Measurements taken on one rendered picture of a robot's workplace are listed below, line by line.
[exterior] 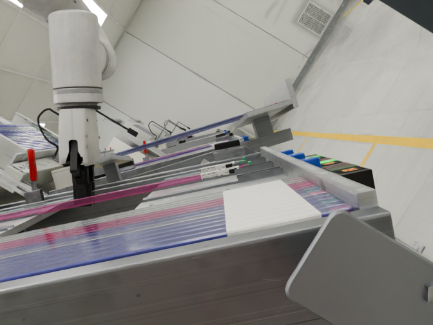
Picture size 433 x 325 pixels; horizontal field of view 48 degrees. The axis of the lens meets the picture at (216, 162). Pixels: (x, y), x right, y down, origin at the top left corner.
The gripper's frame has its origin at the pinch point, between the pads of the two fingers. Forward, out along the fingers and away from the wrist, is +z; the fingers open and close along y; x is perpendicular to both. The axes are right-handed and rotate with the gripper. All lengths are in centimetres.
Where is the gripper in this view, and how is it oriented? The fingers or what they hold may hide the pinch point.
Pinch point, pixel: (84, 193)
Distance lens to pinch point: 90.7
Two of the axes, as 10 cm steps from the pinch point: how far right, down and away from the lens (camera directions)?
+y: 0.0, 0.7, -10.0
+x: 10.0, -0.4, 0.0
